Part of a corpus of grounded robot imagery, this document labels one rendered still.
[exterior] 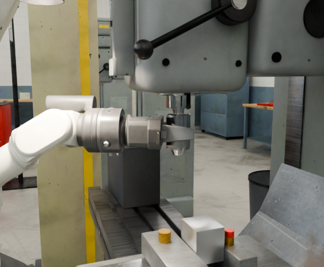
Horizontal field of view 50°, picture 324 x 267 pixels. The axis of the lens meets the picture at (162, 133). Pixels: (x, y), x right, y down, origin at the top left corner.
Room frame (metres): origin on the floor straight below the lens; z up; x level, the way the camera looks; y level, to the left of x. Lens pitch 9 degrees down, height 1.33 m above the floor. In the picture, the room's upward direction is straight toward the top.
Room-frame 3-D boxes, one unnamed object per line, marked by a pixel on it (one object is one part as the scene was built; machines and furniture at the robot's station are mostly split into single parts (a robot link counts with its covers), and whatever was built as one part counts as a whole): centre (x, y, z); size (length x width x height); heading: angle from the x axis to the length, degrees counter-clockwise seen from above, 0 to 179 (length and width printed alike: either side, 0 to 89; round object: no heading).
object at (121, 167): (1.14, 0.10, 1.05); 0.22 x 0.12 x 0.20; 21
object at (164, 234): (0.57, 0.00, 1.07); 0.02 x 0.02 x 0.02
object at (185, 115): (0.68, -0.03, 1.26); 0.05 x 0.05 x 0.01
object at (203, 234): (0.57, -0.07, 1.06); 0.06 x 0.05 x 0.06; 21
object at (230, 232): (0.56, -0.11, 1.07); 0.02 x 0.02 x 0.03
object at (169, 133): (0.65, -0.03, 1.23); 0.06 x 0.02 x 0.03; 87
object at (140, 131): (0.69, 0.06, 1.23); 0.13 x 0.12 x 0.10; 177
